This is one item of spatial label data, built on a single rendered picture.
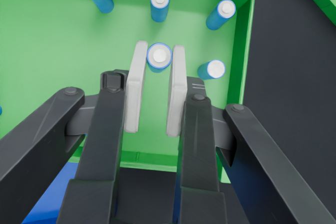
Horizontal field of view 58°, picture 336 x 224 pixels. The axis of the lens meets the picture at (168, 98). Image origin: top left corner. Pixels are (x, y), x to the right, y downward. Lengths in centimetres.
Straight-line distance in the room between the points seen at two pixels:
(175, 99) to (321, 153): 75
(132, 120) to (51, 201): 70
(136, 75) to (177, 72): 2
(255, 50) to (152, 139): 50
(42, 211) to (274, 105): 64
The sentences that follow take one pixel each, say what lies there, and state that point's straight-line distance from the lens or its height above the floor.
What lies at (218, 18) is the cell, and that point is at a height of 46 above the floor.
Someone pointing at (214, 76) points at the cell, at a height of 47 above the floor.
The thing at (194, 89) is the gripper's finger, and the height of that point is 59.
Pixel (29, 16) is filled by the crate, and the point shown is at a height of 40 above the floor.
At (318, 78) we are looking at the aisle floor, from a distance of 86.
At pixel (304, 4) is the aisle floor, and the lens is 87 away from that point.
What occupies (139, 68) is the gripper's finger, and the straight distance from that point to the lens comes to 16.
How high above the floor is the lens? 75
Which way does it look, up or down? 86 degrees down
